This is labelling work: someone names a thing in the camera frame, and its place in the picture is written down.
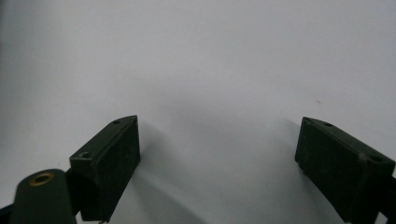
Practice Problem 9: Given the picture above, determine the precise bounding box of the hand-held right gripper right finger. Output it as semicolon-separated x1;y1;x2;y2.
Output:
294;116;396;224

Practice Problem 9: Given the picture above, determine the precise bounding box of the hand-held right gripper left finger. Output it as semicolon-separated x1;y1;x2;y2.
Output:
68;115;141;224

